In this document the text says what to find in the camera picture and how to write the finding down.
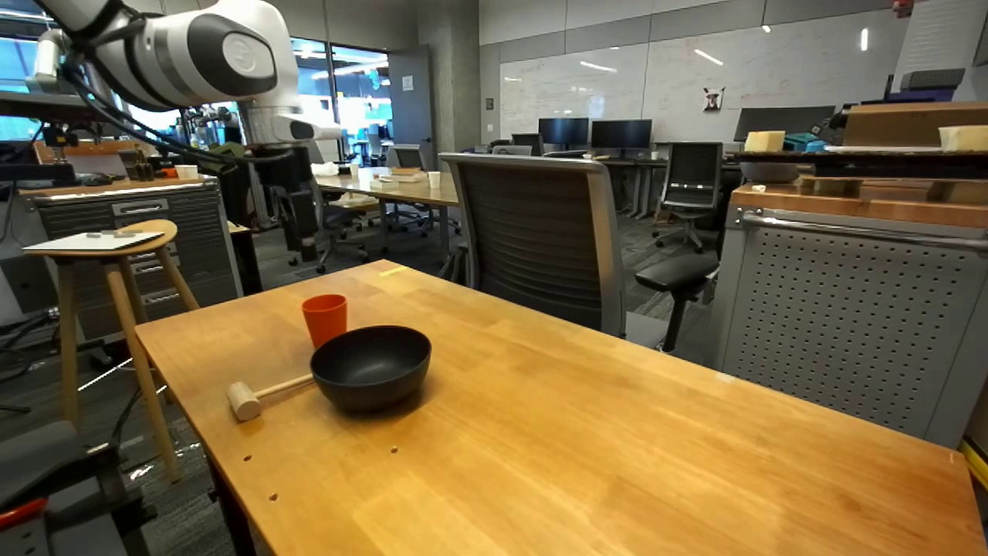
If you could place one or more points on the orange plastic cup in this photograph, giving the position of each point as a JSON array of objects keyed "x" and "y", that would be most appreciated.
[{"x": 326, "y": 317}]

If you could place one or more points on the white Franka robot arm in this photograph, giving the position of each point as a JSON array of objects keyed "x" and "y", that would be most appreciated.
[{"x": 196, "y": 52}]

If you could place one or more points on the black bowl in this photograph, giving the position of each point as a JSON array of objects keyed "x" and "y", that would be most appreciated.
[{"x": 373, "y": 365}]

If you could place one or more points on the grey mesh office chair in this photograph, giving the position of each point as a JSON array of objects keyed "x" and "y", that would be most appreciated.
[{"x": 543, "y": 248}]

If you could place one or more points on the long wooden desk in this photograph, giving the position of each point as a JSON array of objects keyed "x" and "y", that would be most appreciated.
[{"x": 396, "y": 188}]

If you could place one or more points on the black computer monitor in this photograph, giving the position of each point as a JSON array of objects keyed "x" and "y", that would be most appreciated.
[
  {"x": 622, "y": 135},
  {"x": 562, "y": 135}
]

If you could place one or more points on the black office chair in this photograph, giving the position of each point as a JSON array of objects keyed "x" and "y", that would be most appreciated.
[{"x": 686, "y": 218}]

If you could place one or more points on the small wooden mallet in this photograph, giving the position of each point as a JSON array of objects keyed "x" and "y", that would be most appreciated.
[{"x": 252, "y": 398}]

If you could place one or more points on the grey drawer cabinet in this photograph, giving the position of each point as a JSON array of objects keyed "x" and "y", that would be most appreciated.
[{"x": 142, "y": 248}]

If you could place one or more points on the round wooden stool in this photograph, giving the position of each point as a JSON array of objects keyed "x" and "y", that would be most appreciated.
[{"x": 119, "y": 298}]

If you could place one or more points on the white paper sheet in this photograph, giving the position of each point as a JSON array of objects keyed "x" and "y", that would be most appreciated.
[{"x": 95, "y": 242}]

